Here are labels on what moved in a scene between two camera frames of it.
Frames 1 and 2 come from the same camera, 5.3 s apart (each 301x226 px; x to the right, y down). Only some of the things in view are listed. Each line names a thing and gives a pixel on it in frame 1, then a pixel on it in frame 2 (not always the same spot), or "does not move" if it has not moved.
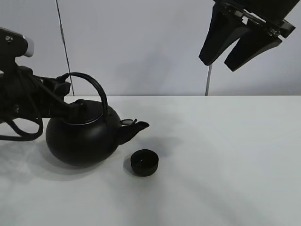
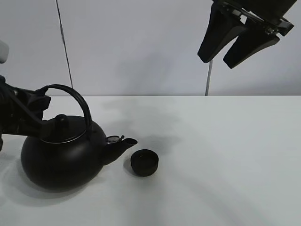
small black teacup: (144, 162) does not move
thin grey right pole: (208, 80) does not move
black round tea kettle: (91, 134) → (69, 154)
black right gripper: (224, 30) does not move
